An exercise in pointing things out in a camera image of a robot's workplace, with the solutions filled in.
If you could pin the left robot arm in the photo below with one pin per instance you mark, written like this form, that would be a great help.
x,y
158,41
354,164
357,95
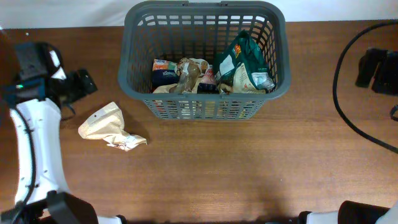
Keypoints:
x,y
38,92

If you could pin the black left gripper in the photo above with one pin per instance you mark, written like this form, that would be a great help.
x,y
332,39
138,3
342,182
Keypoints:
x,y
83,84

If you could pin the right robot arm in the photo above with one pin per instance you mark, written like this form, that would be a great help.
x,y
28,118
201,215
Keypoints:
x,y
352,213

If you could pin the grey plastic basket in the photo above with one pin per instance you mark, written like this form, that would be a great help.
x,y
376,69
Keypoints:
x,y
171,30

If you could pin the cream brown snack wrapper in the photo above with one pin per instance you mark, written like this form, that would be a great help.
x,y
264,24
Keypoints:
x,y
186,76

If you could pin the blue Kleenex tissue multipack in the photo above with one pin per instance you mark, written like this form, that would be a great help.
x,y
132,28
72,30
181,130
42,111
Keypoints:
x,y
164,74

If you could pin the cream snack bag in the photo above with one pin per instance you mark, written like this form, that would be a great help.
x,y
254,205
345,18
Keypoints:
x,y
108,124

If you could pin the green tortilla wrap package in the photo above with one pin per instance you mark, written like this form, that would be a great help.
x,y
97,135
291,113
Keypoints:
x,y
241,68

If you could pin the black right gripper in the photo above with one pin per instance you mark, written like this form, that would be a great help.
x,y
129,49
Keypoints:
x,y
382,73

